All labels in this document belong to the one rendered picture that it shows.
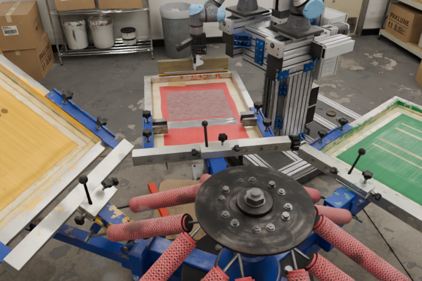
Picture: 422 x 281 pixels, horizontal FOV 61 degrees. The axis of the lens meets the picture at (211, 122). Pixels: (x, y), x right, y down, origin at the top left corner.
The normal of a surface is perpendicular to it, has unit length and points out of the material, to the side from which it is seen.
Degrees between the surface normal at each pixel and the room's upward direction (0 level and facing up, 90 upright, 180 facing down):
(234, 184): 0
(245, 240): 0
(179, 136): 0
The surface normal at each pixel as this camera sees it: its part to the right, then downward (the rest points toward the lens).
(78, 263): 0.00, -0.84
